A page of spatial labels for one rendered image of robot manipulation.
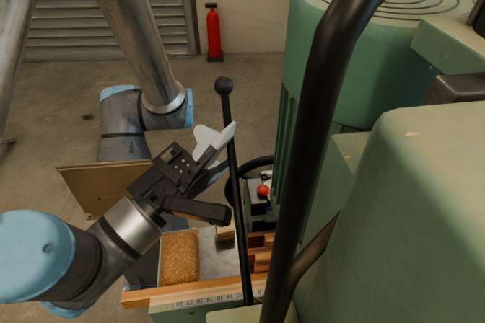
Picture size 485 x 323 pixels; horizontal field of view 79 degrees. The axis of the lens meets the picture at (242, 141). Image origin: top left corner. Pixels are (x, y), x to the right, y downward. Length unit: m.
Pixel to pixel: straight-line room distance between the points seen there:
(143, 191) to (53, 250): 0.19
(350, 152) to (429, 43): 0.09
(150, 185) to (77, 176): 0.67
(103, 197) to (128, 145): 0.24
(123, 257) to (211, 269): 0.30
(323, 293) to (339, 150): 0.11
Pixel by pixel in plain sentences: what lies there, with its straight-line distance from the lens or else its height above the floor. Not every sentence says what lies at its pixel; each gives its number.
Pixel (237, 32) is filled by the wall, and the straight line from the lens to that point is 3.54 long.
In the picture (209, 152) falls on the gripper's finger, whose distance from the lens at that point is 0.47.
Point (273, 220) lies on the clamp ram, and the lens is 0.70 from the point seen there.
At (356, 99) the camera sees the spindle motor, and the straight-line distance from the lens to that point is 0.27.
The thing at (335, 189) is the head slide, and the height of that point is 1.38.
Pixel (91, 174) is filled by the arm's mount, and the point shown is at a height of 0.81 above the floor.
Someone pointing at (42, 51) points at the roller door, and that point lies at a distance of 4.13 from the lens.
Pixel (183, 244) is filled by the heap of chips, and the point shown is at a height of 0.94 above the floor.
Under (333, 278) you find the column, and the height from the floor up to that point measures 1.41.
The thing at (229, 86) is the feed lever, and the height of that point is 1.31.
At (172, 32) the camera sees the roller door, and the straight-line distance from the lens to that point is 3.55.
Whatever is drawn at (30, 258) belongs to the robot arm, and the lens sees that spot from 0.38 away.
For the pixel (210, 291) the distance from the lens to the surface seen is 0.68.
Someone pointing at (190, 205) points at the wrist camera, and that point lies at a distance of 0.49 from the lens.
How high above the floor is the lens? 1.58
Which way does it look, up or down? 42 degrees down
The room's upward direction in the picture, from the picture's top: straight up
